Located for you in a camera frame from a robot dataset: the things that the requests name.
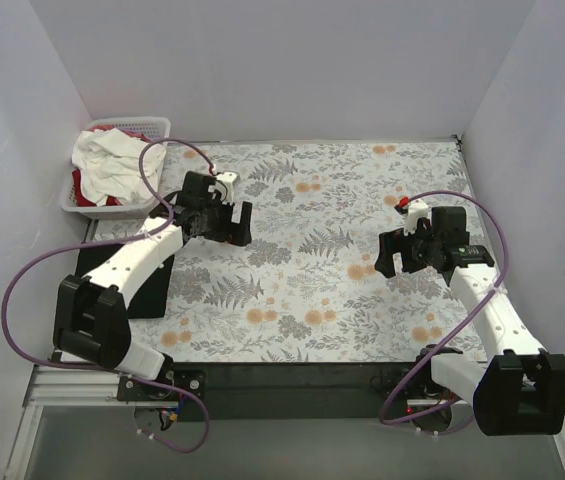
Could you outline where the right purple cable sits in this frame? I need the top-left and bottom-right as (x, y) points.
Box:
(378, 190), (510, 444)

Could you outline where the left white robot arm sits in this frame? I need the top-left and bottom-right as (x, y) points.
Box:
(53, 172), (252, 400)

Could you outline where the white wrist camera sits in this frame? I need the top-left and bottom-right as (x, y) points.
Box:
(215, 171), (240, 204)
(395, 197), (430, 235)

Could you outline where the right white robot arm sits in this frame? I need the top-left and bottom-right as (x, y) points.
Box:
(375, 200), (565, 436)

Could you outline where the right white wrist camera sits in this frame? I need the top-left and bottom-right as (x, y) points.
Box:
(395, 197), (430, 235)

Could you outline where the purple cable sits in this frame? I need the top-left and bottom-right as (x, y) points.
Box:
(0, 139), (219, 454)
(378, 190), (510, 444)

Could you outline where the white plastic laundry basket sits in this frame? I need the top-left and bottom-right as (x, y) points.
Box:
(61, 116), (171, 220)

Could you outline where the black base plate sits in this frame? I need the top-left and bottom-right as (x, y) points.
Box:
(116, 362), (468, 424)

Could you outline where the folded black t shirt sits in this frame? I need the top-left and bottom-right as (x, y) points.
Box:
(75, 243), (174, 320)

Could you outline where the aluminium frame rail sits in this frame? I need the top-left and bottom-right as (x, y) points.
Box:
(23, 366), (123, 407)

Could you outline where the floral patterned table mat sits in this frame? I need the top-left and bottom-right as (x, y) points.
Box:
(130, 141), (499, 362)

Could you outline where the white t shirt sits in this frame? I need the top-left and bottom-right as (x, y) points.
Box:
(70, 127), (168, 206)

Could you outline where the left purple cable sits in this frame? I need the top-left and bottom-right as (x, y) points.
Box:
(0, 139), (219, 454)

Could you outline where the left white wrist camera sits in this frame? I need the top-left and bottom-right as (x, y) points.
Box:
(215, 171), (240, 204)

